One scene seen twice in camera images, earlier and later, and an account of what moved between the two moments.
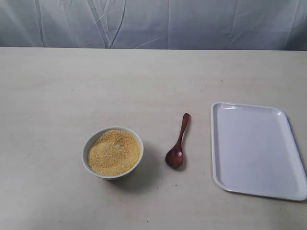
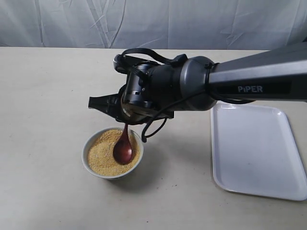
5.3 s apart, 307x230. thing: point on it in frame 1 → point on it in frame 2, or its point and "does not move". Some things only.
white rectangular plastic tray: (254, 152) does not move
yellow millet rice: (113, 152) does not move
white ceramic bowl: (112, 152) does not move
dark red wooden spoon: (174, 158) → (123, 152)
